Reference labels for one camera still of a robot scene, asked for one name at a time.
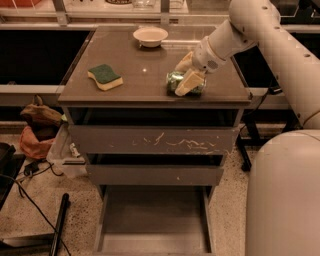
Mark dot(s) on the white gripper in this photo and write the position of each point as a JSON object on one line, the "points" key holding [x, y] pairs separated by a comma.
{"points": [[204, 57]]}

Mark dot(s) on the green soda can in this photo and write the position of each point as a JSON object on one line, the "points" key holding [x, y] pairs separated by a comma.
{"points": [[174, 78]]}

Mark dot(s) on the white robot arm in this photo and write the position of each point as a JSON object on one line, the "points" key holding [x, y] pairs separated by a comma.
{"points": [[283, 194]]}

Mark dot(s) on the top grey drawer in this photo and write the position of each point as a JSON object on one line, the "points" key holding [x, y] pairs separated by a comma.
{"points": [[153, 131]]}

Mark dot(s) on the grey drawer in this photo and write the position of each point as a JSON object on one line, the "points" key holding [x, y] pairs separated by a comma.
{"points": [[153, 131], [154, 221], [152, 169]]}

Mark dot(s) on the grey drawer cabinet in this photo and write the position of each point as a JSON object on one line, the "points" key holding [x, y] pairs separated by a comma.
{"points": [[144, 72]]}

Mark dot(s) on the middle grey drawer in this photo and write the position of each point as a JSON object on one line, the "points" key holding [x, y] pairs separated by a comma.
{"points": [[152, 169]]}

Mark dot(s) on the bottom grey drawer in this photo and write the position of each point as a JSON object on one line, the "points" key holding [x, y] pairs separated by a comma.
{"points": [[154, 221]]}

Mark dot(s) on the white bowl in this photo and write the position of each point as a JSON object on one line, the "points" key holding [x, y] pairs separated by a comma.
{"points": [[150, 37]]}

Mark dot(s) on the green yellow sponge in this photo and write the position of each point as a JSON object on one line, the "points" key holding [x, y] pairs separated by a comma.
{"points": [[104, 77]]}

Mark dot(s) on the black power adapter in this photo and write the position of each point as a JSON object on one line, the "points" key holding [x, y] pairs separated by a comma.
{"points": [[274, 90]]}

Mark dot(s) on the clear plastic bag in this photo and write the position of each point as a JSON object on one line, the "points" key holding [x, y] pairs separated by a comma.
{"points": [[65, 156]]}

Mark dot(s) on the brown cloth bag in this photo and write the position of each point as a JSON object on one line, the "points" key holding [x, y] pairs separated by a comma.
{"points": [[38, 114]]}

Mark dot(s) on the orange cloth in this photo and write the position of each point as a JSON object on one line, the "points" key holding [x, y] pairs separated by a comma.
{"points": [[31, 146]]}

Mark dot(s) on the black pole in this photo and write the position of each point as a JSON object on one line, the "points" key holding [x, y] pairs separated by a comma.
{"points": [[59, 225]]}

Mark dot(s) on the black table leg frame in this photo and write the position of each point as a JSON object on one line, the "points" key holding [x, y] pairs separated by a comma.
{"points": [[261, 125]]}

